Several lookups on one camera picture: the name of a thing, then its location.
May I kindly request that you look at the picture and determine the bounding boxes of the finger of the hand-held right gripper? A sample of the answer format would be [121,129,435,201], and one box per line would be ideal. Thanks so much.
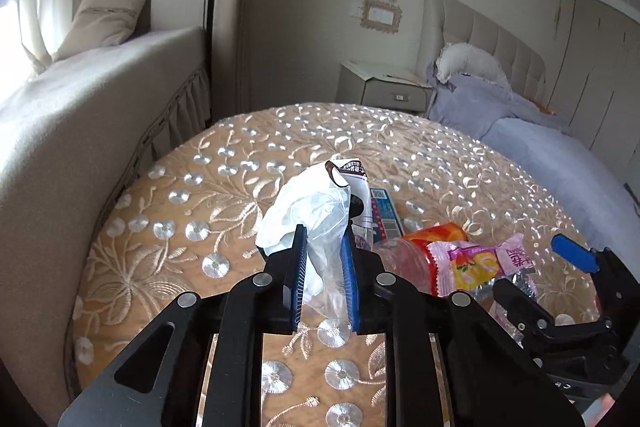
[492,278,618,356]
[551,233,640,325]

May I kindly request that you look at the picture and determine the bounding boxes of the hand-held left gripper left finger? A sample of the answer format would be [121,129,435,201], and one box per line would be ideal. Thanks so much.
[57,223,311,427]

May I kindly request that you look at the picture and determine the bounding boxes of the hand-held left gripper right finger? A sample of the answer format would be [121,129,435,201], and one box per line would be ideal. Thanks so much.
[339,227,586,427]

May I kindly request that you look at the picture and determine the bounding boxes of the silver foil wrapper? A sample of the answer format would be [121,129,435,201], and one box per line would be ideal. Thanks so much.
[487,269,541,348]

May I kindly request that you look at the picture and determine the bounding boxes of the pink fruit print wrapper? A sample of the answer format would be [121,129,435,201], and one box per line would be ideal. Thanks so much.
[425,233,533,298]

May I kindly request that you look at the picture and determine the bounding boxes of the white translucent plastic bag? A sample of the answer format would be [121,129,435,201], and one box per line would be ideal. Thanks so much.
[255,161,353,338]

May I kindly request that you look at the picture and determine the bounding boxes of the clear crumpled plastic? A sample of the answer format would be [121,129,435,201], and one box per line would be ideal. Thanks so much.
[372,237,436,295]

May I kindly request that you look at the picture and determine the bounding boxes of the blue white flat packet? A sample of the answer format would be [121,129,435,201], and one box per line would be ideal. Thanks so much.
[370,188,403,240]

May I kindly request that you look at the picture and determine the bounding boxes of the red orange wrapper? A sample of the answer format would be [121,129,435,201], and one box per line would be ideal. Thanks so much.
[400,222,471,245]

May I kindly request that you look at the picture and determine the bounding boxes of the grey blue duvet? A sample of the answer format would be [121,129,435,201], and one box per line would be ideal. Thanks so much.
[425,74,640,253]

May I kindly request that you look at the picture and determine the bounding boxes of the white brown snack wrapper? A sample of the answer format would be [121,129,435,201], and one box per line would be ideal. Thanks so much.
[324,158,375,253]

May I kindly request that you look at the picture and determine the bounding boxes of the embroidered beige tablecloth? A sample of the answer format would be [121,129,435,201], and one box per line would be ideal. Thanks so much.
[72,102,626,427]

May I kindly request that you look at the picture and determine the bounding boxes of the beige wardrobe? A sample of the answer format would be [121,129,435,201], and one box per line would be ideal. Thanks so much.
[567,0,640,172]

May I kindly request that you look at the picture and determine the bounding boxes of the beige nightstand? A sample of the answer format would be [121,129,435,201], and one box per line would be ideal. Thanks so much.
[336,59,435,115]

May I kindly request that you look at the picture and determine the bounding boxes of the white frilled pillow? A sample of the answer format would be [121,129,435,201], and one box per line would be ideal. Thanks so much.
[434,43,512,90]

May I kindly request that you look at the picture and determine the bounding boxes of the beige tufted headboard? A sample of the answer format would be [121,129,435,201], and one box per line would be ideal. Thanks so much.
[422,0,547,105]

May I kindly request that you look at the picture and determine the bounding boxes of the beige cushion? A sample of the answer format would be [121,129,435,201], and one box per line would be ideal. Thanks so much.
[50,0,151,62]

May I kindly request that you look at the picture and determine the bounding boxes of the white sheer curtain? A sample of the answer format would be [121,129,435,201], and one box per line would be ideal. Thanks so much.
[10,0,66,78]

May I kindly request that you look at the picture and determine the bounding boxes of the scalloped wall switch frame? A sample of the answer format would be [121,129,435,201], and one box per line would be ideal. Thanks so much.
[360,0,403,32]

